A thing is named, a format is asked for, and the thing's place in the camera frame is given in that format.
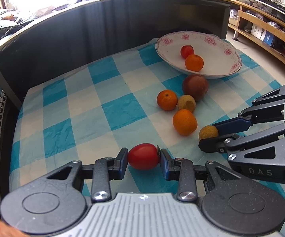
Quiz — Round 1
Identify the yellow-green small fruit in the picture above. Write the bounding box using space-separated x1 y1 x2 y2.
199 125 219 140

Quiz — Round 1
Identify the oval orange mandarin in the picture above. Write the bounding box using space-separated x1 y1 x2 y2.
173 109 198 136

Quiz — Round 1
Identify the brownish yellow small fruit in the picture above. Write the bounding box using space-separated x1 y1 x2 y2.
177 95 196 113

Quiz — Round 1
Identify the dark red passion fruit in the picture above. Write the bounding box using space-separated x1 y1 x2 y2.
182 74 209 102

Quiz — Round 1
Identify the small round orange mandarin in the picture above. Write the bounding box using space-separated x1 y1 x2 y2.
157 89 178 111

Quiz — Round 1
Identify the large orange mandarin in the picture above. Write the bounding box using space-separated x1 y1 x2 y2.
185 54 204 72

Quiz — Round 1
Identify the red tomato with stem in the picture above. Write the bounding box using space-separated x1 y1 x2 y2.
180 45 194 59

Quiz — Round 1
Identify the blue white checkered cloth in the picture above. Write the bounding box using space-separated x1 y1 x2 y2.
0 43 285 236

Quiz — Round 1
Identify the white floral rimmed bowl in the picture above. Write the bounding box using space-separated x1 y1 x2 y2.
155 31 242 79

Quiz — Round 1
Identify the wooden tv cabinet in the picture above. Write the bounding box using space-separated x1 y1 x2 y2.
219 0 285 64

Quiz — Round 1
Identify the blue white box on shelf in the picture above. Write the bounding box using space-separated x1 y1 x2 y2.
251 24 275 47

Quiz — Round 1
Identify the dark glass-top coffee table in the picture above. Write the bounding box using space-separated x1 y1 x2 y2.
0 0 232 110

